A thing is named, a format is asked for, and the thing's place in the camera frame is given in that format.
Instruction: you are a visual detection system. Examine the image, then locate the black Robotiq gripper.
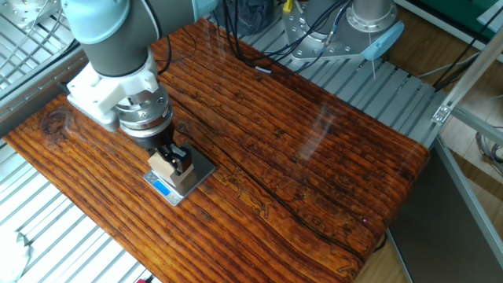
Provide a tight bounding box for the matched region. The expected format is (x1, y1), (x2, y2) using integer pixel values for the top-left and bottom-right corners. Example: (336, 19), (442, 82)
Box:
(133, 123), (194, 177)

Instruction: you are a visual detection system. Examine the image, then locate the light wooden cube block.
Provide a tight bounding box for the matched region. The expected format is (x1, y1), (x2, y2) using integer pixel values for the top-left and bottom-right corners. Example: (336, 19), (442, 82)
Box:
(147, 151), (195, 189)

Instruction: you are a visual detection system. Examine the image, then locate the white flat square box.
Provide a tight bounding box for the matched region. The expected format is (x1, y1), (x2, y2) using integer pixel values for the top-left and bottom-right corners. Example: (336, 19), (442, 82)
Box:
(142, 141), (217, 207)

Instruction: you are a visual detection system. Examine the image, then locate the wood grain table mat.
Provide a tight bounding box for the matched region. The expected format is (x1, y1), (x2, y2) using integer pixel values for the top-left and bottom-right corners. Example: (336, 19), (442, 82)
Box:
(2, 15), (431, 283)

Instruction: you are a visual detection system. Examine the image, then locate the dark blue crumpled cloth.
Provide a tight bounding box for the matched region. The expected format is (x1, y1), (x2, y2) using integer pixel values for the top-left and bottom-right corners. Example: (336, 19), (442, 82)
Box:
(223, 0), (276, 36)

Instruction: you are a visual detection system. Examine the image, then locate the white crumpled cloth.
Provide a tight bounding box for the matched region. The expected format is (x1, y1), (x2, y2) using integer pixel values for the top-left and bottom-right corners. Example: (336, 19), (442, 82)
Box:
(0, 230), (33, 283)

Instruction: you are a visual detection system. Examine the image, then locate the aluminium plate with holes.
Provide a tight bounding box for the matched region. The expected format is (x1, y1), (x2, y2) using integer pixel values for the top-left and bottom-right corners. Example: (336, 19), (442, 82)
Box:
(0, 0), (61, 31)

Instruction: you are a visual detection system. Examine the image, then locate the white zip tie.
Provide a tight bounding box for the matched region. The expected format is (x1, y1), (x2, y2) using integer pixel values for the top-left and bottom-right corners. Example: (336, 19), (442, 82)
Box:
(367, 31), (377, 82)

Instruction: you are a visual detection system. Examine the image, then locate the grey flat panel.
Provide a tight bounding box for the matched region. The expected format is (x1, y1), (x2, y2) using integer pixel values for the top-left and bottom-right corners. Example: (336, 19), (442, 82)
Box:
(387, 145), (503, 283)

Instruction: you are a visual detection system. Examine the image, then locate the green board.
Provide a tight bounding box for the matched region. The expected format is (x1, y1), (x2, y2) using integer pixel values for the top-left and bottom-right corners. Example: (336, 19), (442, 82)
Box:
(415, 0), (503, 41)

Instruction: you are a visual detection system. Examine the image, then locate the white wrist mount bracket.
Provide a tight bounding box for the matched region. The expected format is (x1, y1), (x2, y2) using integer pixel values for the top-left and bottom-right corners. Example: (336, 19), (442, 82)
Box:
(65, 50), (160, 133)

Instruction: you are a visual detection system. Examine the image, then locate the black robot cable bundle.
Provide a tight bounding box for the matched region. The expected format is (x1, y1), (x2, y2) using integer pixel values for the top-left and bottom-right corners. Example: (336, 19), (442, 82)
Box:
(143, 0), (357, 76)

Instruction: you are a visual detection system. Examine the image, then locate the grey aluminium frame rail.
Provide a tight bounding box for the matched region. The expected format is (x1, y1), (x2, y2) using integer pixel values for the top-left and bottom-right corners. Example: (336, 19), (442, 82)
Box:
(0, 45), (91, 137)

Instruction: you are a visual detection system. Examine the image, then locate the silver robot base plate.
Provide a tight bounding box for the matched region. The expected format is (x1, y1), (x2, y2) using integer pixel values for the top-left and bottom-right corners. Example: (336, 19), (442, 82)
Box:
(281, 0), (380, 62)

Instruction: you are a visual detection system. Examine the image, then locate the aluminium frame strut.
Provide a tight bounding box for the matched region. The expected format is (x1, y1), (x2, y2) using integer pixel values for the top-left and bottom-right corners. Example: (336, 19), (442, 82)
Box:
(431, 24), (503, 125)
(434, 137), (503, 269)

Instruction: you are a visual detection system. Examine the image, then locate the grey floor cable coil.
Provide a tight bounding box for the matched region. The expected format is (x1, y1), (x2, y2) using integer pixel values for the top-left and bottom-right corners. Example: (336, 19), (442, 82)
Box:
(474, 131), (503, 175)

